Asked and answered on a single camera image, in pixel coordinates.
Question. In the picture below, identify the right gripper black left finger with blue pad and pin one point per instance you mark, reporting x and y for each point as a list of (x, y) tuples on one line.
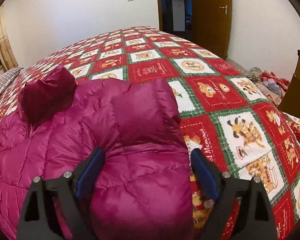
[(38, 219)]

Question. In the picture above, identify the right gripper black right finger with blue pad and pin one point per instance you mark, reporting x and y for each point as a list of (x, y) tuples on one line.
[(255, 218)]

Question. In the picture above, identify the magenta quilted down jacket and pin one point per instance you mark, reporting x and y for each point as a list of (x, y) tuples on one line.
[(143, 189)]

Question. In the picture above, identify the clothes pile on floor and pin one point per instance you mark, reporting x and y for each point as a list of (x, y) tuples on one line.
[(273, 87)]

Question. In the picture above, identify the red patchwork bear bedspread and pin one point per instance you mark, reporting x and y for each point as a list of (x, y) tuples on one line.
[(222, 113)]

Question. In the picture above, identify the brown wooden dresser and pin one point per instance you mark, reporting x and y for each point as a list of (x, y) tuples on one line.
[(291, 101)]

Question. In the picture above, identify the striped grey pillow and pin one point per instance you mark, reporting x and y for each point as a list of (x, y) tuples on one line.
[(7, 78)]

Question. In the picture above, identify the beige right curtain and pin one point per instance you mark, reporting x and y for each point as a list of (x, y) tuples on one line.
[(7, 58)]

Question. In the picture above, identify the brown wooden door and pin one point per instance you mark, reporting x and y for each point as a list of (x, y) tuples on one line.
[(211, 25)]

